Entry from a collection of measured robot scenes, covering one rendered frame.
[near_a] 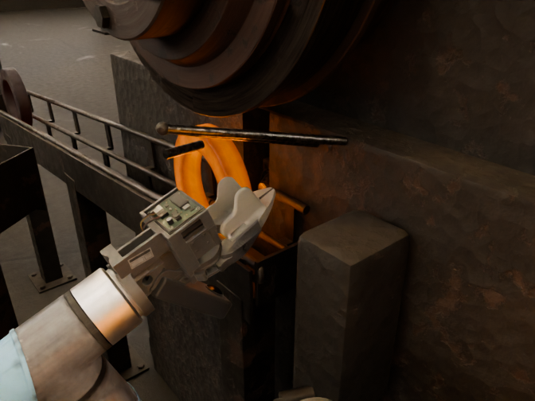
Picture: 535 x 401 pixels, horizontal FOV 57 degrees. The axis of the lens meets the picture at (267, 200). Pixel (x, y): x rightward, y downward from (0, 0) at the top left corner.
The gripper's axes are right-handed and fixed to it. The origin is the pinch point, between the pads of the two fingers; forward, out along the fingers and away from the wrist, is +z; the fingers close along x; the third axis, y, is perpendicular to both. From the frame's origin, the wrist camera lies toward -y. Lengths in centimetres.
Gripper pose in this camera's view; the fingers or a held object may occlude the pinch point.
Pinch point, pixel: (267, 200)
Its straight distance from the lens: 62.2
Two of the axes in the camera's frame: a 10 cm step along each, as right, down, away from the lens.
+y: -2.8, -7.3, -6.2
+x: -6.1, -3.6, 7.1
